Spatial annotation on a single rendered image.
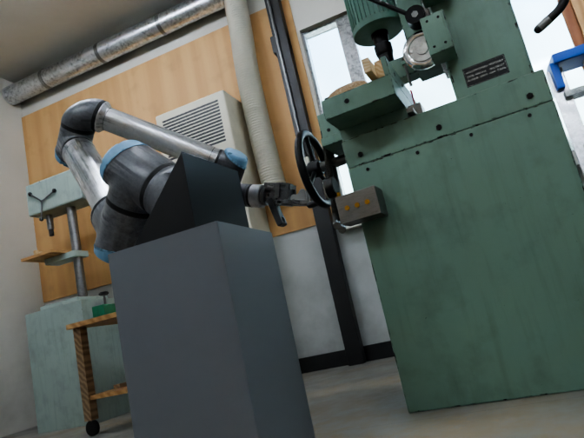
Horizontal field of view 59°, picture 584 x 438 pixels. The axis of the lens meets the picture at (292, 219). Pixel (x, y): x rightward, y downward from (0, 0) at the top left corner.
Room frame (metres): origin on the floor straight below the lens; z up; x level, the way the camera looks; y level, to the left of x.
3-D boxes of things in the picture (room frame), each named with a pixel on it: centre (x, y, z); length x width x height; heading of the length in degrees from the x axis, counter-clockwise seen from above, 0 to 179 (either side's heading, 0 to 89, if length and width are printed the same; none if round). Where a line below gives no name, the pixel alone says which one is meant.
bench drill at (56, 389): (3.27, 1.41, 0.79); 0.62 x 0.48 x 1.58; 71
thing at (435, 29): (1.41, -0.54, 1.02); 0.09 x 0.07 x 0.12; 157
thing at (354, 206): (1.44, -0.20, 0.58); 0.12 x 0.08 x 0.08; 67
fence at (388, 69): (1.59, -0.46, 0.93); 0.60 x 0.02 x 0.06; 157
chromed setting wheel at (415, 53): (1.46, -0.50, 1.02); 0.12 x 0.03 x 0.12; 67
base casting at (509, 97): (1.57, -0.55, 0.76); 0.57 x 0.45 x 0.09; 67
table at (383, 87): (1.64, -0.32, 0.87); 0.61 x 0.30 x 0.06; 157
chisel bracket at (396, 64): (1.61, -0.45, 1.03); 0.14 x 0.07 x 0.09; 67
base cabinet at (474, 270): (1.58, -0.54, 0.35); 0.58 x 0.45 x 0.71; 67
